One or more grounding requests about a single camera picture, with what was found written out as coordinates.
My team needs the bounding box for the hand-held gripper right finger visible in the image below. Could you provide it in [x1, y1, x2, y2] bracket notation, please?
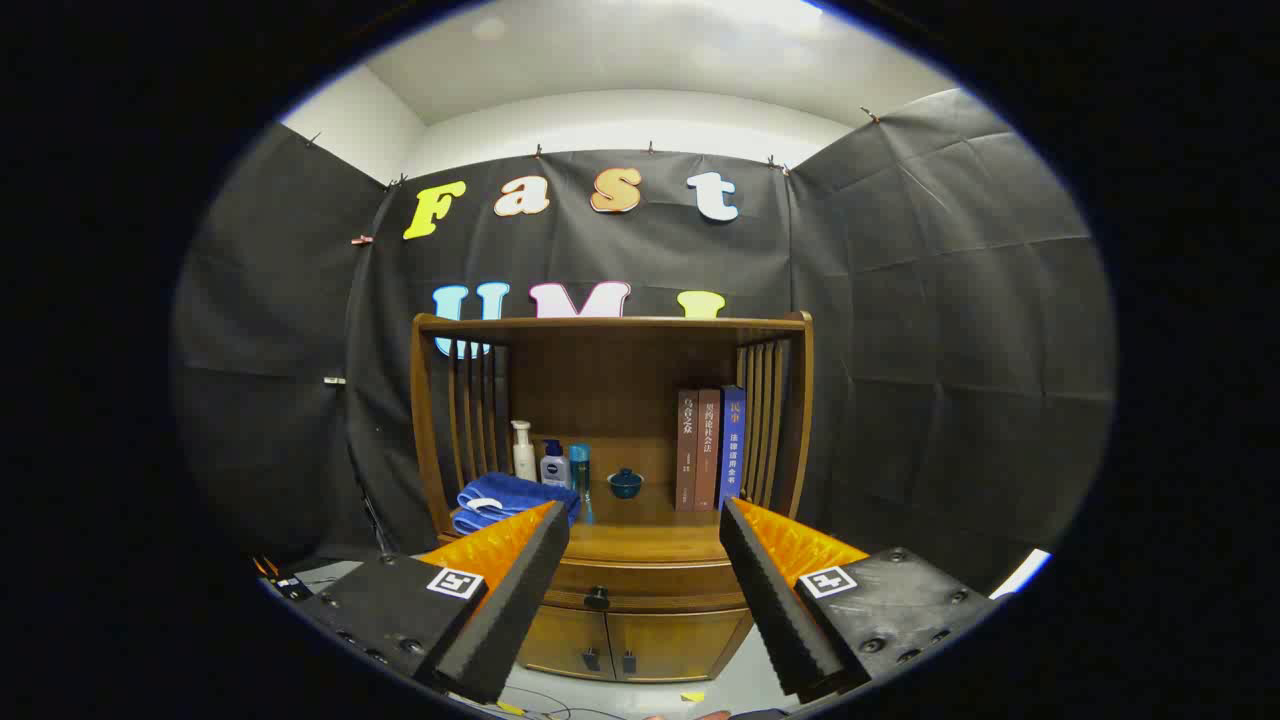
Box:
[718, 497, 1001, 703]

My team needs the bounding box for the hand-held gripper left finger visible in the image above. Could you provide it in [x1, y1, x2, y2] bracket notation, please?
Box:
[290, 500, 572, 706]

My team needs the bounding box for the wooden drawer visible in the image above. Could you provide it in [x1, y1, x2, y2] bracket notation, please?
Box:
[545, 558, 749, 612]

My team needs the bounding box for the wooden cabinet door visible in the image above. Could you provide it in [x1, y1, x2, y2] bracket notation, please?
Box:
[605, 610, 753, 683]
[517, 605, 612, 681]

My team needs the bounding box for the wooden countertop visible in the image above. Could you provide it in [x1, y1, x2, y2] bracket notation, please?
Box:
[445, 480, 791, 566]

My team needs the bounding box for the wooden cabinet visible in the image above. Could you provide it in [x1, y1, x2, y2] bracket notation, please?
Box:
[410, 310, 816, 684]

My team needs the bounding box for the blue folded towel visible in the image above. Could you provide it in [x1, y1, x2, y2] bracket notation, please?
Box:
[452, 472, 583, 536]

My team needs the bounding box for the blue book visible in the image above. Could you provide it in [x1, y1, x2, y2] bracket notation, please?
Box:
[718, 386, 747, 511]

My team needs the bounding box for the reddish brown book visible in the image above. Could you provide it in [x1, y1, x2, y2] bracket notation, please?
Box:
[697, 389, 723, 512]

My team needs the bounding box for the dark brown book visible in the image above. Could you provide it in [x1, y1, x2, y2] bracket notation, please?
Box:
[676, 390, 701, 513]

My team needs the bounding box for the black floor cable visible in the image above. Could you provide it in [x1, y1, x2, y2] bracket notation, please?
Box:
[515, 683, 603, 720]

